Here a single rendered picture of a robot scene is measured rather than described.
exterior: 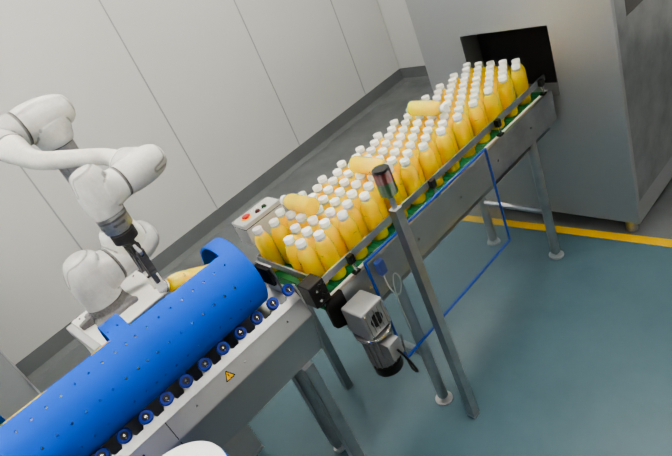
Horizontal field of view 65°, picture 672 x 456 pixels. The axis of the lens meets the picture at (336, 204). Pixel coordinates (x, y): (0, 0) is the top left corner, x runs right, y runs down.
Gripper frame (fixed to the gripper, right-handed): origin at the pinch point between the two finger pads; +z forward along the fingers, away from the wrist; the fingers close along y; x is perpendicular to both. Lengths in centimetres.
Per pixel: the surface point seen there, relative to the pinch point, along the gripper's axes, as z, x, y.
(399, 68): 110, 426, -309
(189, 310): 9.2, 1.3, 12.5
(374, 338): 51, 43, 36
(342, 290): 36, 47, 22
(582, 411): 126, 95, 72
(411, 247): 32, 71, 37
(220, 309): 15.0, 9.0, 14.2
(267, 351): 40.4, 15.0, 13.6
